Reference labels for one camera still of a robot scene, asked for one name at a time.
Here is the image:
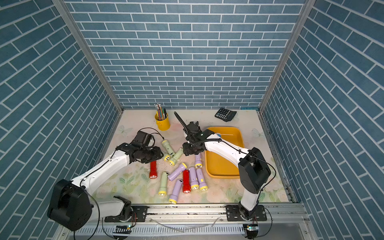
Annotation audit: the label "red flashlight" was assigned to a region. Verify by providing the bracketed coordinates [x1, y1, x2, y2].
[149, 161, 158, 179]
[183, 170, 191, 194]

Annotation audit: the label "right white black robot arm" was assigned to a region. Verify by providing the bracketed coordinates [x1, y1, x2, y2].
[174, 112, 275, 221]

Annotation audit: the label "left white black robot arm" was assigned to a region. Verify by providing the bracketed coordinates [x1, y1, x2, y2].
[47, 131, 164, 232]

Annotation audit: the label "yellow plastic storage tray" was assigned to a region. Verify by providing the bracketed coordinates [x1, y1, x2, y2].
[205, 127, 245, 179]

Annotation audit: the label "purple flashlight upper right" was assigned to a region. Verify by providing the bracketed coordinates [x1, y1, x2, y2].
[195, 153, 203, 169]

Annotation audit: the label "purple flashlight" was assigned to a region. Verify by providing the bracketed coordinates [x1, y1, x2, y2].
[196, 168, 208, 191]
[169, 179, 183, 205]
[195, 153, 203, 169]
[189, 167, 199, 190]

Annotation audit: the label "green flashlight slanted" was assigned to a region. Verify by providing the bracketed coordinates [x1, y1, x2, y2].
[169, 148, 184, 166]

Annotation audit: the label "purple flashlight slanted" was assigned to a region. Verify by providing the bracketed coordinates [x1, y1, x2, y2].
[168, 163, 187, 181]

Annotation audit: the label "yellow pen cup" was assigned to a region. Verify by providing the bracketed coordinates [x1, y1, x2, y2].
[155, 114, 171, 131]

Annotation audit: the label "black calculator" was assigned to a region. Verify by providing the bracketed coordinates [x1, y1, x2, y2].
[215, 108, 237, 122]

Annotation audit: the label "pens in cup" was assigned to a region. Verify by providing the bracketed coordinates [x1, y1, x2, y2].
[155, 104, 167, 121]

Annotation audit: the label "purple flashlight middle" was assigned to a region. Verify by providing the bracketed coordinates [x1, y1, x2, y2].
[189, 167, 199, 190]

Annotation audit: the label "purple flashlight bottom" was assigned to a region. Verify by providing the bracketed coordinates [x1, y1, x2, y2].
[169, 179, 183, 205]

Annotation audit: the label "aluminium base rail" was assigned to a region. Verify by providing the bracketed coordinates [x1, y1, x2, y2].
[50, 200, 316, 240]

